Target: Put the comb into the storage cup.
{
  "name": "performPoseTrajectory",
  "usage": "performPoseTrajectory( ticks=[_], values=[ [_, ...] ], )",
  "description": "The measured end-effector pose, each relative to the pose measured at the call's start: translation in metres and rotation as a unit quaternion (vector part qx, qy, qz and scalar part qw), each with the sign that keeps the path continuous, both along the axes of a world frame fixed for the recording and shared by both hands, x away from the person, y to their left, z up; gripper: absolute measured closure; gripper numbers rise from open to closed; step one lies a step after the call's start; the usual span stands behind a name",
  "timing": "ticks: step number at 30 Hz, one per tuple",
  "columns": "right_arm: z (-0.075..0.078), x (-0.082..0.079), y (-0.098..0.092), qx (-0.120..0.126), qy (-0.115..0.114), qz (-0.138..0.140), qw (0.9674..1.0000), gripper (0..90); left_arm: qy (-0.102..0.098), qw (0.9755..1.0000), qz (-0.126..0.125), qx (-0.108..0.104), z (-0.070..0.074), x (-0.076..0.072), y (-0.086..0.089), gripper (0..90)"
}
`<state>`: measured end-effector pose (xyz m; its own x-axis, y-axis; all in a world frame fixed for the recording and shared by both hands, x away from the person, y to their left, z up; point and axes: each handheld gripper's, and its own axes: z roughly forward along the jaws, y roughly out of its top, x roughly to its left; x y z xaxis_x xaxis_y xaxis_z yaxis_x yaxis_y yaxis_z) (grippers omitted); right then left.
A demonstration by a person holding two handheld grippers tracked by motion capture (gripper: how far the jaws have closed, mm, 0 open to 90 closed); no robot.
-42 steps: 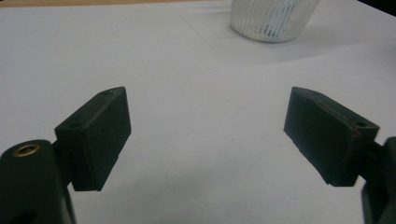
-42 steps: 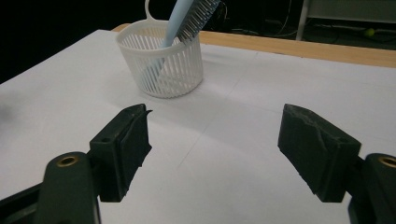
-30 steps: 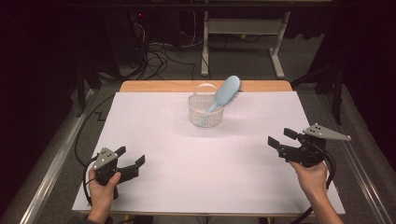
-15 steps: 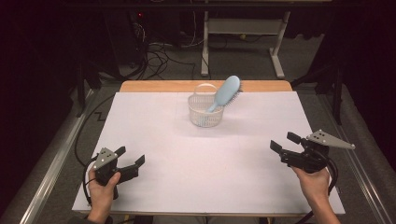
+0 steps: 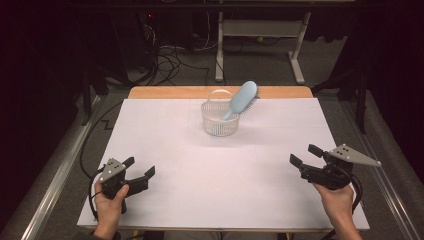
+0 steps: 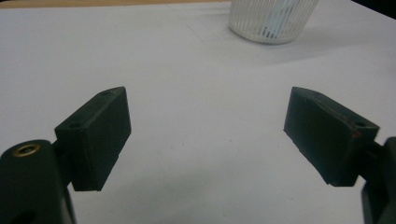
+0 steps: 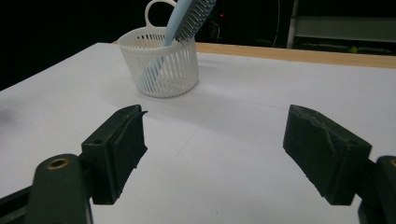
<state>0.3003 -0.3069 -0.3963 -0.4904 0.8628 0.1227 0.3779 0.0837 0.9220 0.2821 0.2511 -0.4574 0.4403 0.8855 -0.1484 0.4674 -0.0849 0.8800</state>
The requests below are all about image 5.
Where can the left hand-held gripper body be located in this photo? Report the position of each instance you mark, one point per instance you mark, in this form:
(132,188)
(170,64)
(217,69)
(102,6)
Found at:
(112,176)

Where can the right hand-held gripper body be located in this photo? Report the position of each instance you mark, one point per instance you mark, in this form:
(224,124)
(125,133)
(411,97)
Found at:
(330,175)

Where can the white plastic basket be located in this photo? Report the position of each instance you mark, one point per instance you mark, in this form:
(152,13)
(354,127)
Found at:
(216,128)

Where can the person's right hand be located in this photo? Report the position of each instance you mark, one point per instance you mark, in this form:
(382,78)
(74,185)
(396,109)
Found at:
(340,203)

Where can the person's left hand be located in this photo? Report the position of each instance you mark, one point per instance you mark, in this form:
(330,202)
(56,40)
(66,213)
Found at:
(108,210)

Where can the black stand leg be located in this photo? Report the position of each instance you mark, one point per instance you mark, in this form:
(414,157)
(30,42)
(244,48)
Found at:
(360,106)
(87,100)

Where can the white table sheet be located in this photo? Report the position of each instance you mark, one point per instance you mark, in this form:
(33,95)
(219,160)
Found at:
(226,180)

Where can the dark computer tower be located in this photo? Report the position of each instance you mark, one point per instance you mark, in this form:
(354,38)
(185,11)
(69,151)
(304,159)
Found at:
(136,36)

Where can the aluminium floor rail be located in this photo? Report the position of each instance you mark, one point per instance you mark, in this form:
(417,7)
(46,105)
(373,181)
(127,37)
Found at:
(386,180)
(56,180)

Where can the white metal table frame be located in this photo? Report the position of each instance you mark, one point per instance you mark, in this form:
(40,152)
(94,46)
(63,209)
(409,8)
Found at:
(260,28)

